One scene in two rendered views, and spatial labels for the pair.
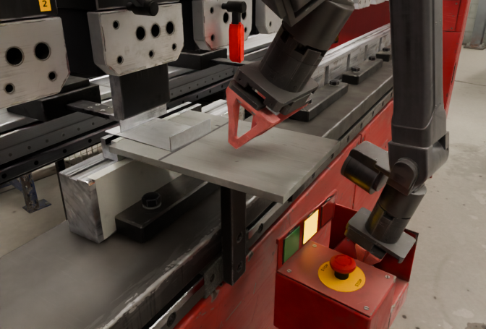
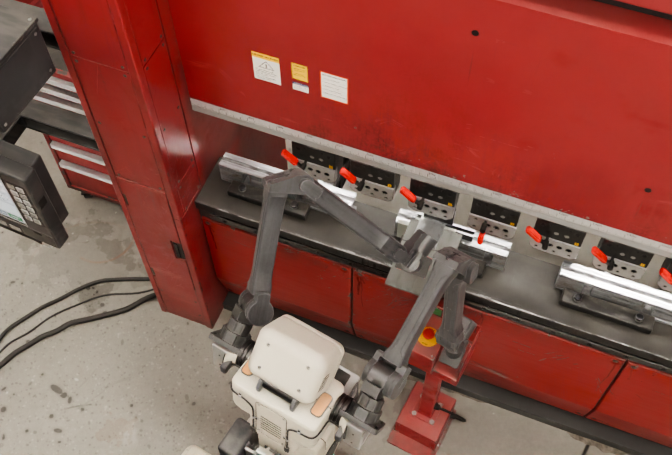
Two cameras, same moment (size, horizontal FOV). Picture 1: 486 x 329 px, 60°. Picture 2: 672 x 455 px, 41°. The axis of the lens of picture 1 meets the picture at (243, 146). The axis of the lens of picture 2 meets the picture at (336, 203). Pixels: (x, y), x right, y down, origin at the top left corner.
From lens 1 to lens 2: 2.66 m
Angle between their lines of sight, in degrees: 66
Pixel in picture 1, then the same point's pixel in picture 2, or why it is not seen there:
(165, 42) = (439, 213)
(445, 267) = not seen: outside the picture
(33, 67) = (380, 193)
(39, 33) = (384, 189)
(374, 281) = (427, 350)
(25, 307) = not seen: hidden behind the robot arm
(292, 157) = (415, 284)
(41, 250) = (385, 219)
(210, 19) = (473, 220)
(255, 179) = (394, 273)
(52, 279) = not seen: hidden behind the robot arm
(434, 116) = (443, 330)
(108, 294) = (369, 250)
